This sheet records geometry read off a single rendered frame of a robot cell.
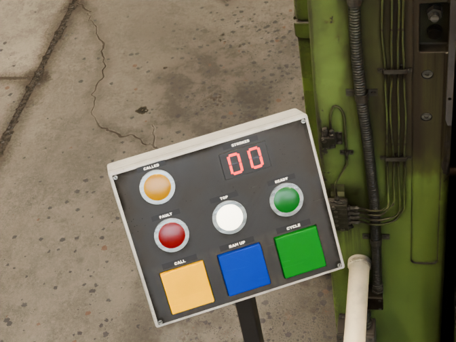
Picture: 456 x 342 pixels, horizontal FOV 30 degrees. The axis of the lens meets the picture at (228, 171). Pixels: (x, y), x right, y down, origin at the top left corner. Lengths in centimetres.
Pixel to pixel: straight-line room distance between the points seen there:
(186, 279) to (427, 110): 55
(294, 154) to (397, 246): 54
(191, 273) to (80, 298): 142
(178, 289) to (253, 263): 13
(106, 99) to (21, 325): 111
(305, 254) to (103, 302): 141
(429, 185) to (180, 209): 57
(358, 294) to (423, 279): 19
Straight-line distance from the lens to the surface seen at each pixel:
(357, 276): 188
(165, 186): 138
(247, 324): 175
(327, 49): 153
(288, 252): 144
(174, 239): 141
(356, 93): 156
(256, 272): 144
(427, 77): 157
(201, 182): 139
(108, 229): 298
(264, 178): 141
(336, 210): 176
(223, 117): 330
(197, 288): 143
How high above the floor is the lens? 212
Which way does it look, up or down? 44 degrees down
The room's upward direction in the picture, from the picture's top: 11 degrees counter-clockwise
